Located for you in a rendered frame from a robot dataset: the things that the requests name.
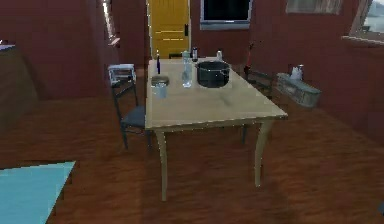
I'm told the dark chair with red post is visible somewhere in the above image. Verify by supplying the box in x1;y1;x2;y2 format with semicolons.
241;42;276;146

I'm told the yellow room door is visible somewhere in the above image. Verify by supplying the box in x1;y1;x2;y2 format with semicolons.
147;0;192;60

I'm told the dark window with grey frame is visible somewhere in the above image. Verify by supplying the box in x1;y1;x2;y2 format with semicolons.
199;0;253;31

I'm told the dark grey chair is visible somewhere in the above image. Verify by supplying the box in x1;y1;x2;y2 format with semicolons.
108;64;153;151

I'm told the framed wall picture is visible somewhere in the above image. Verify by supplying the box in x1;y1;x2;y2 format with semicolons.
285;0;344;15

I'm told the grey glass jar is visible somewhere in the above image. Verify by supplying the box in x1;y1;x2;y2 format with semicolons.
150;75;170;99

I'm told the light wooden dining table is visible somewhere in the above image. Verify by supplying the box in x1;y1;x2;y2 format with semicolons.
144;57;289;202

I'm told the window with pale sill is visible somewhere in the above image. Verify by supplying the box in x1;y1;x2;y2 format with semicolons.
341;0;384;46

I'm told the black cooking pot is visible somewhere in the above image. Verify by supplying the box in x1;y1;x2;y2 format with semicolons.
195;60;232;89

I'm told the clear plastic bottle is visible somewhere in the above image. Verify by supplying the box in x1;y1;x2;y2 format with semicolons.
181;50;194;89

